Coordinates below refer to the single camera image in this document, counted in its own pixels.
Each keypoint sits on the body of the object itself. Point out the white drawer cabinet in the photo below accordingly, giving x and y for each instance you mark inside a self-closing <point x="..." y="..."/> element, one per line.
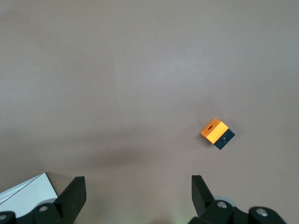
<point x="28" y="193"/>

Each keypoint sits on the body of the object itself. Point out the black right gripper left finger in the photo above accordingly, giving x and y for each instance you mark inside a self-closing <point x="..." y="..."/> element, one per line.
<point x="70" y="200"/>

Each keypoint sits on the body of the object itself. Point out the brown table mat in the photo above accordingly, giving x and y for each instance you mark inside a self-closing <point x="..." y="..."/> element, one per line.
<point x="116" y="81"/>

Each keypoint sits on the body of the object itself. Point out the orange and black button box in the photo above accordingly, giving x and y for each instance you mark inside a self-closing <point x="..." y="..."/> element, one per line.
<point x="213" y="133"/>

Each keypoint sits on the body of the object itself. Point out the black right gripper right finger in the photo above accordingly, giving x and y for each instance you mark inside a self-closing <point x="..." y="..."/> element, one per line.
<point x="201" y="198"/>

